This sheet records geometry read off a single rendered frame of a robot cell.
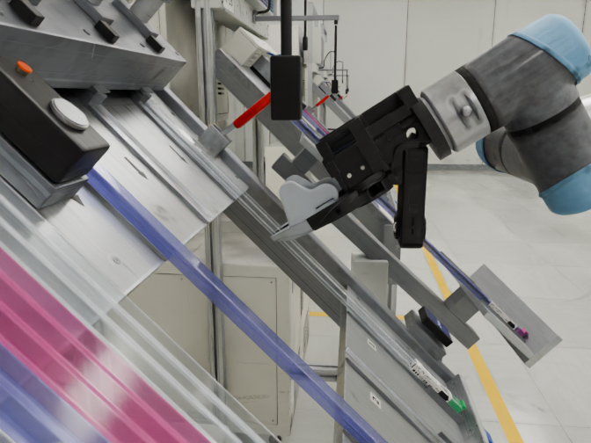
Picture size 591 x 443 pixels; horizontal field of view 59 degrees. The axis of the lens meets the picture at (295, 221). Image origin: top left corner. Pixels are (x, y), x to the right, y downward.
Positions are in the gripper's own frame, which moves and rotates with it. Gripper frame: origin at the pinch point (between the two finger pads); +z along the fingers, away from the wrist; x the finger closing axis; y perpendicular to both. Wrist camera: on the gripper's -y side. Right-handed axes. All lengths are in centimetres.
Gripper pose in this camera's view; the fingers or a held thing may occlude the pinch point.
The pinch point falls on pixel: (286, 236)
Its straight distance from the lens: 59.6
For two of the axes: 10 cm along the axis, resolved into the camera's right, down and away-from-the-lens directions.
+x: -1.1, 2.3, -9.7
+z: -8.4, 5.0, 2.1
